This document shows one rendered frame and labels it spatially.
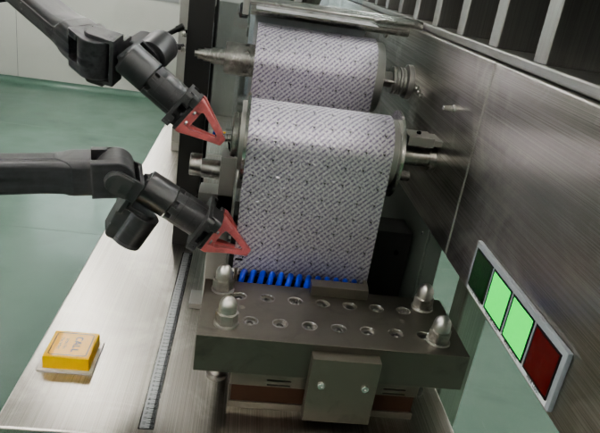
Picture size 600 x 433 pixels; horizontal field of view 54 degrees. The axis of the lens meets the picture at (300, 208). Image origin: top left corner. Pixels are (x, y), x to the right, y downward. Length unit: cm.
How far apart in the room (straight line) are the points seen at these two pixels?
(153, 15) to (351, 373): 590
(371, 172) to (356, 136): 6
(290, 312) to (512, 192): 38
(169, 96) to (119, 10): 566
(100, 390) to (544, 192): 67
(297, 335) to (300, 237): 19
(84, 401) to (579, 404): 65
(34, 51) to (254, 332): 620
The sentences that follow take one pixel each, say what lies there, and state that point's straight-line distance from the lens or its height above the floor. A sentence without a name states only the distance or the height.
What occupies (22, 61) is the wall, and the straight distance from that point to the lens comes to 698.
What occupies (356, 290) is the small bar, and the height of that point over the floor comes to 105.
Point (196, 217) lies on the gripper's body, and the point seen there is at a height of 113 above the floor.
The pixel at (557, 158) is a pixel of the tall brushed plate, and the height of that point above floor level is 137.
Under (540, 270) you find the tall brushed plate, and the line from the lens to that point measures 69.
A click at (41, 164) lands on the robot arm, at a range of 94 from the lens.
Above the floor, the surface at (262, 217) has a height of 113.
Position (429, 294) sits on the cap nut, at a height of 106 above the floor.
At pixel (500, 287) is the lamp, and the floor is 120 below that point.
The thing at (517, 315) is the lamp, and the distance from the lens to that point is 72.
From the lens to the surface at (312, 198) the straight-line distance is 97.
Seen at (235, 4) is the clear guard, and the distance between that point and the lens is 194.
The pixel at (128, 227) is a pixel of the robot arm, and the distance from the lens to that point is 98.
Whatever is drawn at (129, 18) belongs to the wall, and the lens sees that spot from 662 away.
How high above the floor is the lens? 152
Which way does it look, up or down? 22 degrees down
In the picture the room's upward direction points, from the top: 9 degrees clockwise
